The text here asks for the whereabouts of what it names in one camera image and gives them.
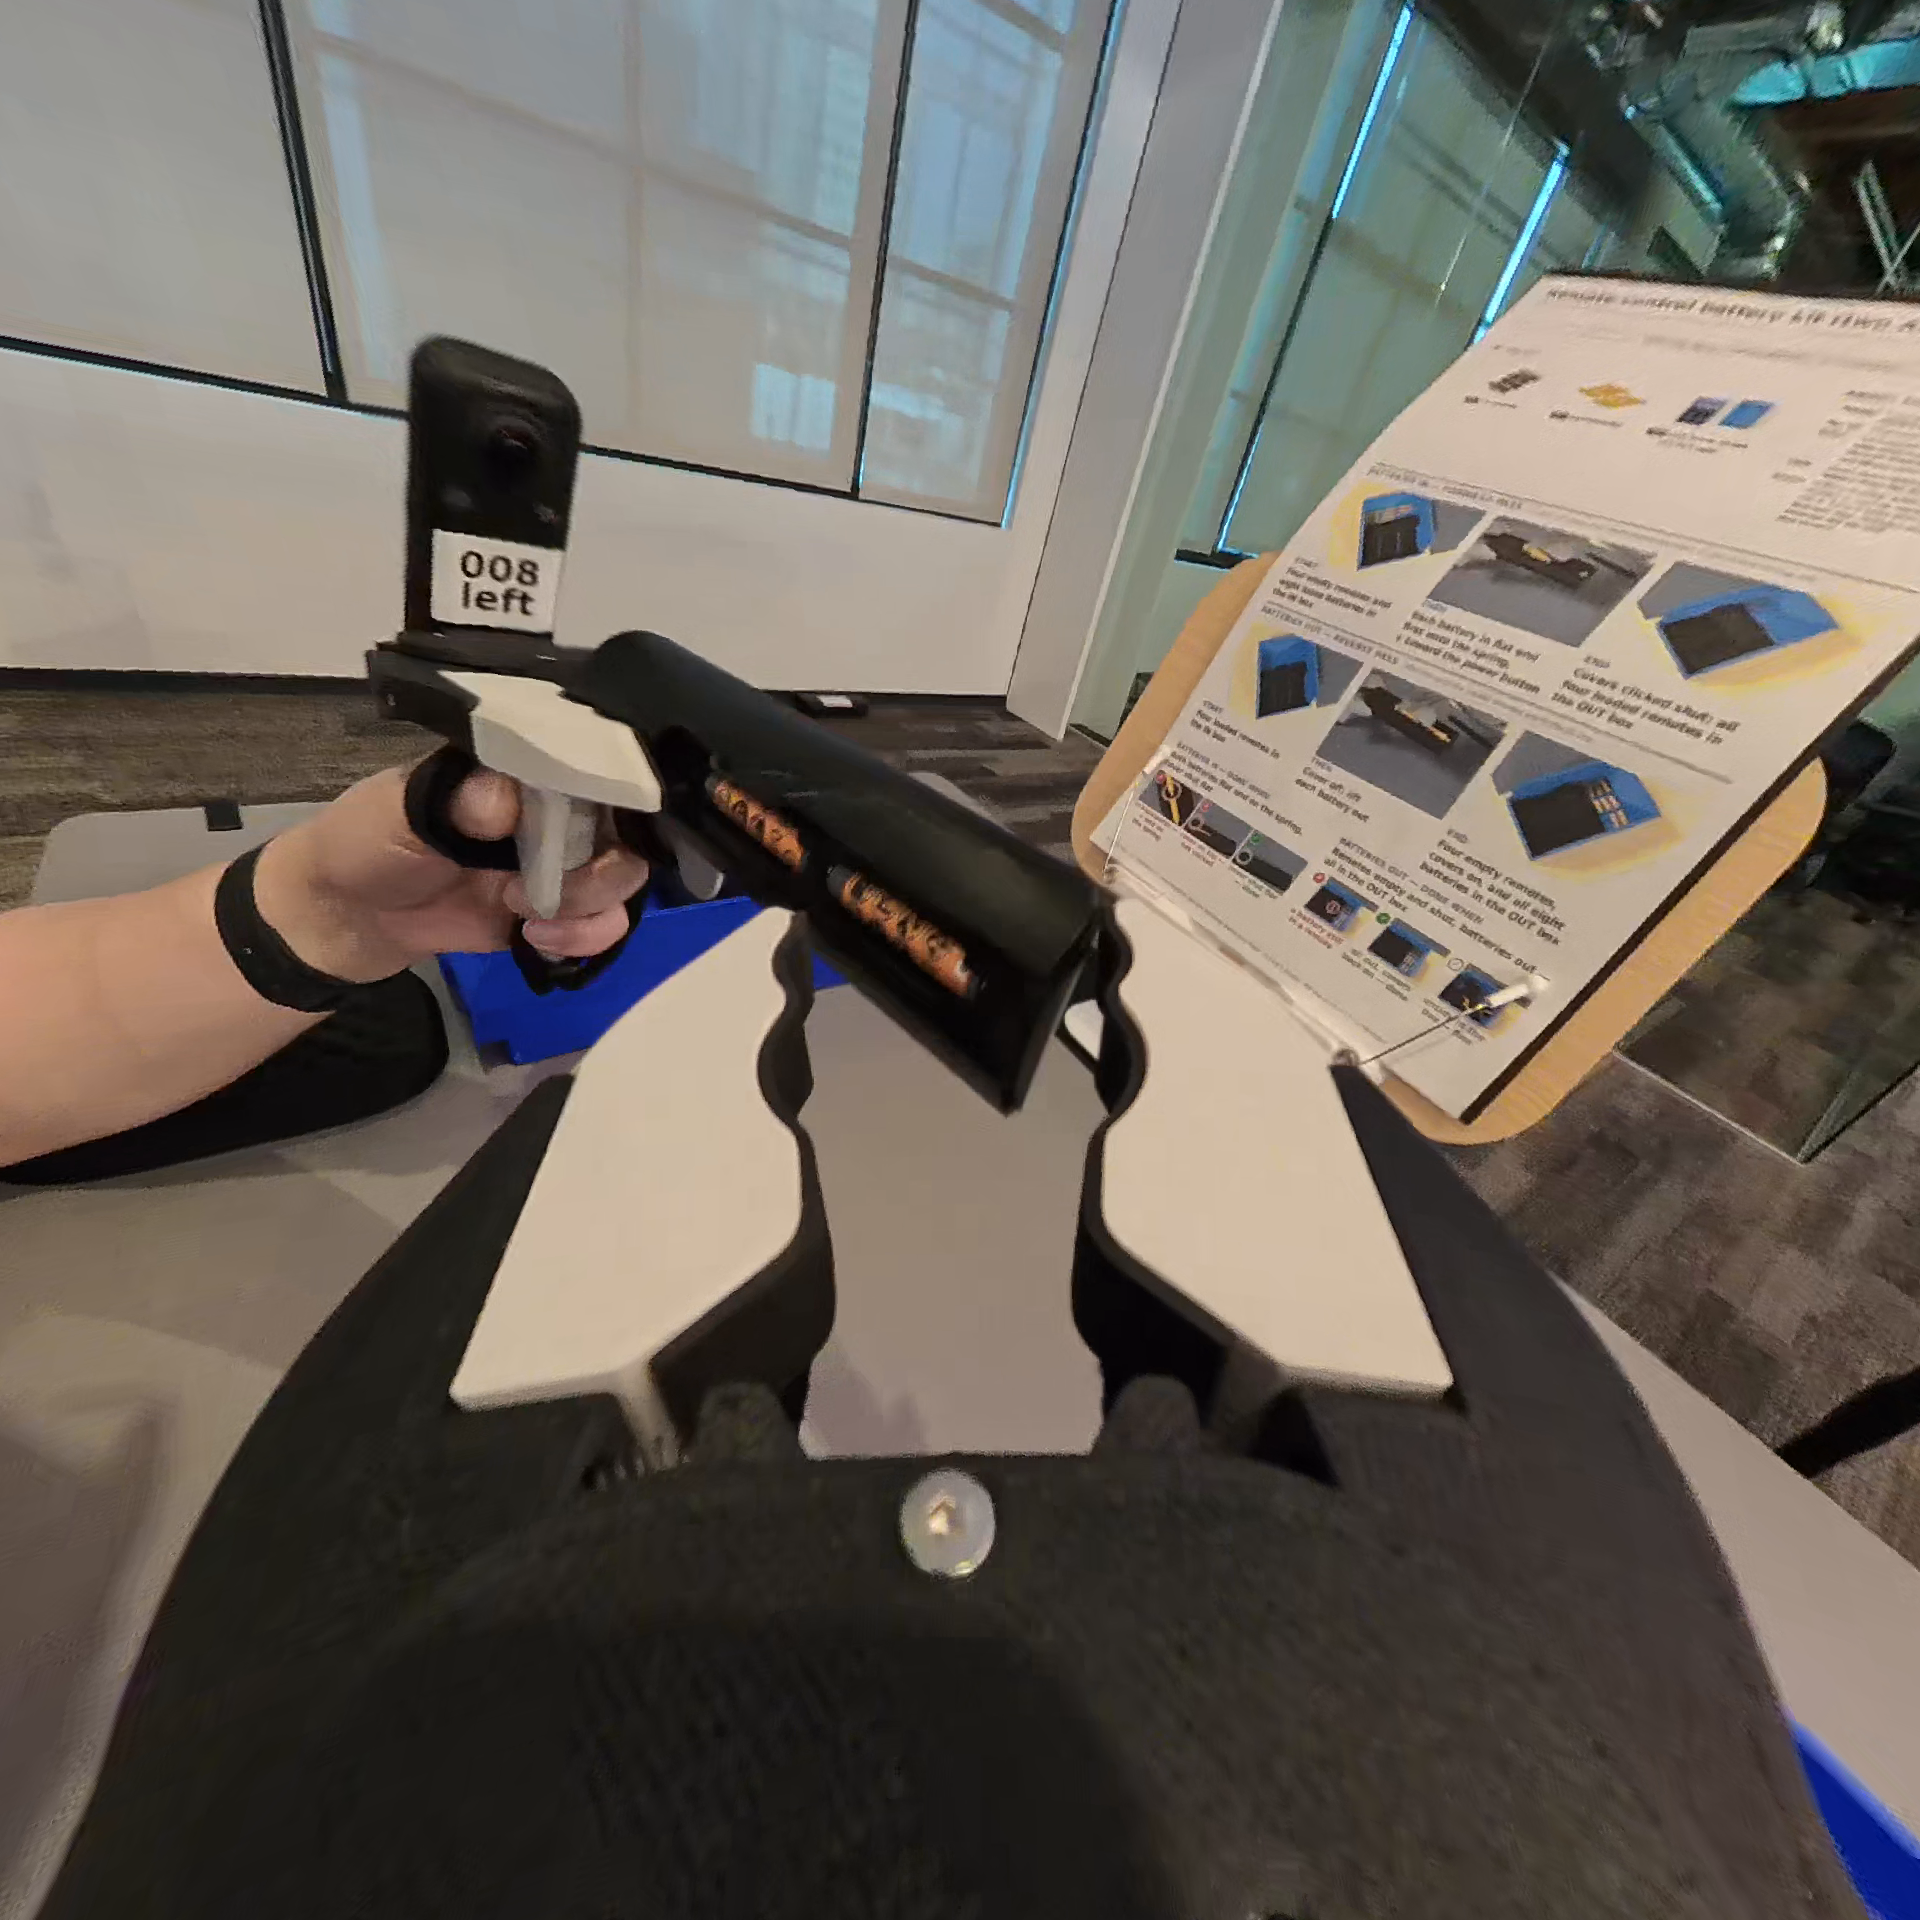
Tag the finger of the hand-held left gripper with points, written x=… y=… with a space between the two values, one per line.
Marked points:
x=571 y=750

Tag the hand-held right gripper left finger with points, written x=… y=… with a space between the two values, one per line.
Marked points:
x=632 y=1230

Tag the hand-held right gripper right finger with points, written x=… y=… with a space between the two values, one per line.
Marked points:
x=1277 y=1230

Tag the black remote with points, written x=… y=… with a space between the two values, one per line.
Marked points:
x=751 y=750

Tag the orange black battery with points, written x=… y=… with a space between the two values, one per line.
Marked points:
x=757 y=816
x=909 y=938

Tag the blue plastic bin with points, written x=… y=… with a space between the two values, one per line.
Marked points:
x=555 y=991
x=1867 y=1832

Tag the person's left forearm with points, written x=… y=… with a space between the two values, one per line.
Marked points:
x=122 y=1020

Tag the person's left hand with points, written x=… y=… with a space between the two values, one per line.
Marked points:
x=376 y=885

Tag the large glass window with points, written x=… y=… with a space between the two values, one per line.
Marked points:
x=602 y=212

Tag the black floor box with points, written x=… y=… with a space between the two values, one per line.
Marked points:
x=834 y=707

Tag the instruction sheet on stand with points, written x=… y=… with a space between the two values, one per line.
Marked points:
x=1501 y=691

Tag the tall glass window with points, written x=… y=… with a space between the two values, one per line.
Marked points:
x=1366 y=301

